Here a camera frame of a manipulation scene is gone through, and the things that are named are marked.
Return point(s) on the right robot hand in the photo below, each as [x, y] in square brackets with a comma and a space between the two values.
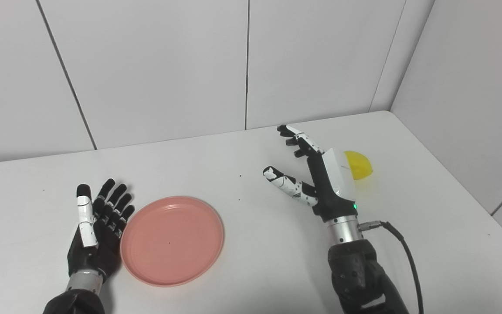
[325, 179]

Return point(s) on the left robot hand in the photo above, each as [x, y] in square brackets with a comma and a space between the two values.
[96, 235]

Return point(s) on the yellow lemon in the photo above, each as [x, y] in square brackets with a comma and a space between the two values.
[360, 165]

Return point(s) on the pink plate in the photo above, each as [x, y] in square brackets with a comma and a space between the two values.
[172, 240]

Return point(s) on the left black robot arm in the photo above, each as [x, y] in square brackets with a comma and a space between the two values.
[76, 296]

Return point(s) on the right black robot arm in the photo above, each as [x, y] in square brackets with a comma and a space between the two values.
[360, 270]

